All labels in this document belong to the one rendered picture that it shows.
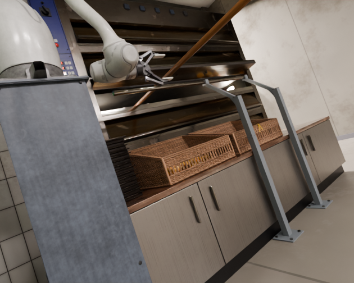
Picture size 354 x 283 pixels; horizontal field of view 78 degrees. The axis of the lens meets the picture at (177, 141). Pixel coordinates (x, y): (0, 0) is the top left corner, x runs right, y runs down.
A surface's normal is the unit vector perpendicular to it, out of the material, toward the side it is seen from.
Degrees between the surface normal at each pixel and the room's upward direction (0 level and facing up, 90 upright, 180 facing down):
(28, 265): 90
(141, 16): 90
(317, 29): 90
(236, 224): 90
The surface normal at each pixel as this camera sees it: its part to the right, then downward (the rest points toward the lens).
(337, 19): -0.77, 0.24
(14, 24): 0.39, -0.23
